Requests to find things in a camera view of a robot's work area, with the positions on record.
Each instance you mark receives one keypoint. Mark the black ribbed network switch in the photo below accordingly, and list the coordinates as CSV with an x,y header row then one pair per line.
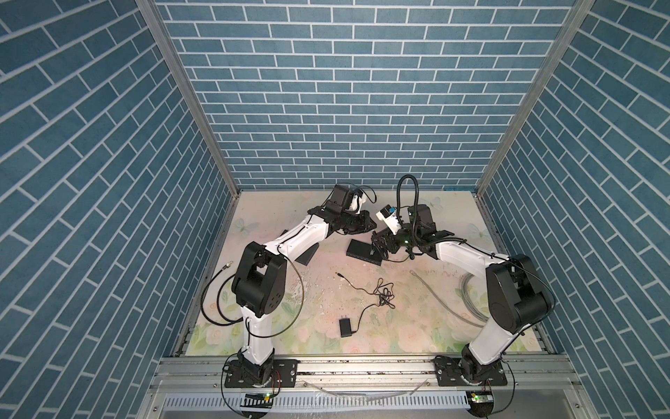
x,y
364,252

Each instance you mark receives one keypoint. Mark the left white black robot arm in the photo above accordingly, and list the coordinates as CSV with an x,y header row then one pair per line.
x,y
259,283

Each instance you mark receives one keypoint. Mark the black loose power adapter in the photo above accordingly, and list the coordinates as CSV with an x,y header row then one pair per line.
x,y
345,325

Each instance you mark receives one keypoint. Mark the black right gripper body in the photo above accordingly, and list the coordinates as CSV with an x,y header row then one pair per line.
x,y
405,238

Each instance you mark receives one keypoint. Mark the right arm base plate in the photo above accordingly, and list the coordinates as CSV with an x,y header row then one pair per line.
x,y
469,371

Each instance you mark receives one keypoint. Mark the aluminium front rail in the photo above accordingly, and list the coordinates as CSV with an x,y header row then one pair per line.
x,y
352,373

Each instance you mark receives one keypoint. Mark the white slotted cable duct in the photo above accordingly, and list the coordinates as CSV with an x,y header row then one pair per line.
x,y
310,402

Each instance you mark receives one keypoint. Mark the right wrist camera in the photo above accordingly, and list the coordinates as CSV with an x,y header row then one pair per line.
x,y
421,219

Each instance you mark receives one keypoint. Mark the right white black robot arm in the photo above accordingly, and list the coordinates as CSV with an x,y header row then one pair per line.
x,y
517,296

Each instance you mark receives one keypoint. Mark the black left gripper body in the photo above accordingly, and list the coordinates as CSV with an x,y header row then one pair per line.
x,y
352,223

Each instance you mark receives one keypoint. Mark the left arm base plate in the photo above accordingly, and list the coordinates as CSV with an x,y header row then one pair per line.
x,y
242,374

